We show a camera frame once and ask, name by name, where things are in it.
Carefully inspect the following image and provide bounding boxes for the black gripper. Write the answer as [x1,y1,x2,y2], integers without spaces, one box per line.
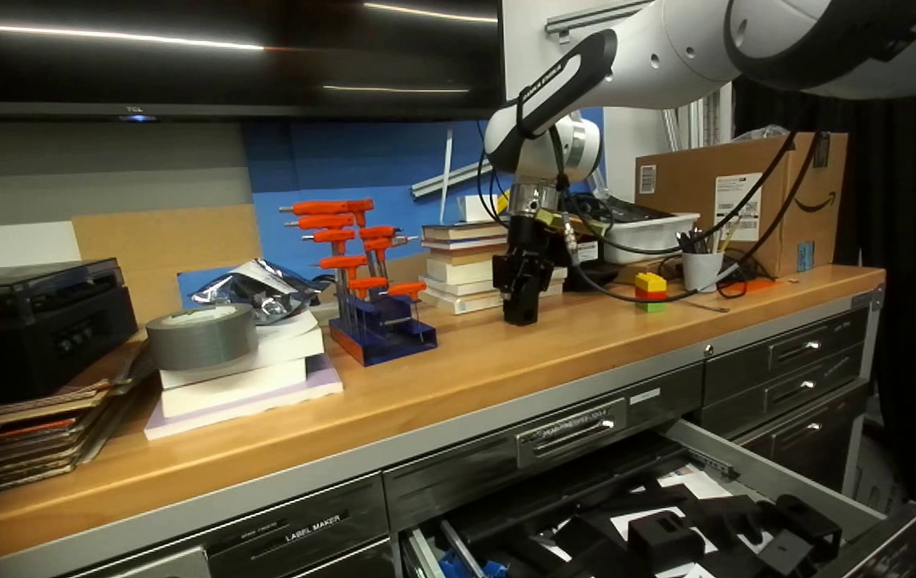
[490,216,564,297]

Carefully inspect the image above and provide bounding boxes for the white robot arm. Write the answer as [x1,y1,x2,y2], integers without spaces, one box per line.
[486,0,916,325]

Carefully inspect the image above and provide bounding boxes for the open grey metal drawer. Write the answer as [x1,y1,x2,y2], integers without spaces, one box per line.
[398,423,916,578]

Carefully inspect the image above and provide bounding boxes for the stack of books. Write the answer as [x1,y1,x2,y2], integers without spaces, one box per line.
[421,223,507,315]

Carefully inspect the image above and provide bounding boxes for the colourful toy brick stack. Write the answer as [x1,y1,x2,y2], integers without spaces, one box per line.
[632,273,668,312]

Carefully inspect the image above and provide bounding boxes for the white storage bin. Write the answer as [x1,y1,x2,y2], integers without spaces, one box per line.
[602,212,698,262]

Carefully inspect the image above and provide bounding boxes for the white pen cup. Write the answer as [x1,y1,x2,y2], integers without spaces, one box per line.
[682,255,724,292]

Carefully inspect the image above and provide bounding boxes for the orange hex key set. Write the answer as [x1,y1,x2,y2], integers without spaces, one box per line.
[290,199,437,366]

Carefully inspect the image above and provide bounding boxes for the cardboard box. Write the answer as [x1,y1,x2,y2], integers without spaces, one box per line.
[637,133,849,275]

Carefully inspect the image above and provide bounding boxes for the white books under tape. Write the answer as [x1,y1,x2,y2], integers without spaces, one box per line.
[143,312,343,439]

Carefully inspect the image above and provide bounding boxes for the black electronic box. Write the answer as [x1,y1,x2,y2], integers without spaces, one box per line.
[0,256,139,404]

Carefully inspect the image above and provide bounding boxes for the black coiled cable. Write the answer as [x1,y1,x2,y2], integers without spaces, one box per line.
[716,260,775,301]

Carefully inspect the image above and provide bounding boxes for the grey duct tape roll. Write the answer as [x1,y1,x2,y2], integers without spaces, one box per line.
[148,305,256,368]

